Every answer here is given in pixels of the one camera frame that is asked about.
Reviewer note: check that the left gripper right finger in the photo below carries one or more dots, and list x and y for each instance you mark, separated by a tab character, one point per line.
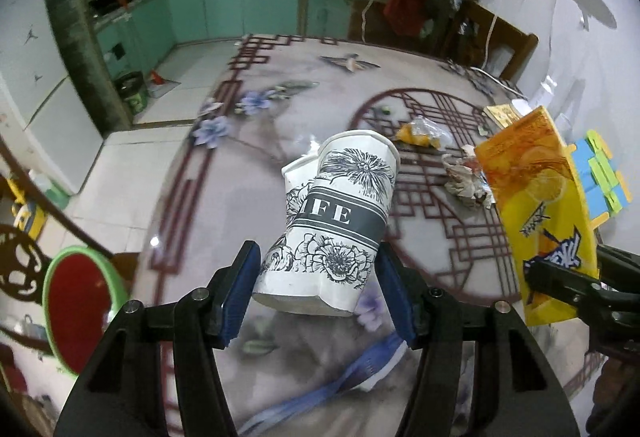
514	389

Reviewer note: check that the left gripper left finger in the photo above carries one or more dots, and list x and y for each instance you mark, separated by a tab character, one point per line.
119	393

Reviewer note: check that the yellow orange juice carton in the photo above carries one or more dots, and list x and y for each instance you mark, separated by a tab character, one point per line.
542	207

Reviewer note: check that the red white wrapper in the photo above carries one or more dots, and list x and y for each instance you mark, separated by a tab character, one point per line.
466	180

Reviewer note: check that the orange clear snack wrapper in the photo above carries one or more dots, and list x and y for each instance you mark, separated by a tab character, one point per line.
422	131

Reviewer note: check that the floral paper cup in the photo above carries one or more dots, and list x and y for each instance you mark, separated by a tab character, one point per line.
337	207

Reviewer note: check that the green red trash bin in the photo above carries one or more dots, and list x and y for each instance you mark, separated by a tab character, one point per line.
82	292

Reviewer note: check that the teal kitchen cabinets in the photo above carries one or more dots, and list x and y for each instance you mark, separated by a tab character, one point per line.
201	20

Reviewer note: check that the person right hand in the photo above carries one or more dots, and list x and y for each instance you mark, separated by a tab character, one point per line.
614	377

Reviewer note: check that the blue green toy box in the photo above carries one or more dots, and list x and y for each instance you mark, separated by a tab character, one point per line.
604	185

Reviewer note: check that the wooden chair left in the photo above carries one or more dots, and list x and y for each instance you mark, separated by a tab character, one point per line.
23	263

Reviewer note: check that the wooden chair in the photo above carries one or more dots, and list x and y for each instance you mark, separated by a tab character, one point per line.
481	36
23	263

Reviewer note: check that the yellow picture book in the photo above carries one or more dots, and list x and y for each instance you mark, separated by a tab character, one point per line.
503	115

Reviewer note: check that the white refrigerator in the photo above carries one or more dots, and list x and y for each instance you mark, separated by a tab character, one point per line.
43	121

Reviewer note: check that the wooden chair right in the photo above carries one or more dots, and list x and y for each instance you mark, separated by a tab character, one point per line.
481	36

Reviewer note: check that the green floor bucket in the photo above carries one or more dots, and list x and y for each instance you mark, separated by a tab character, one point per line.
131	88

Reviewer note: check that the red handled mop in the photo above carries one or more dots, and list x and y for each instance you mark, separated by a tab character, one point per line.
147	34

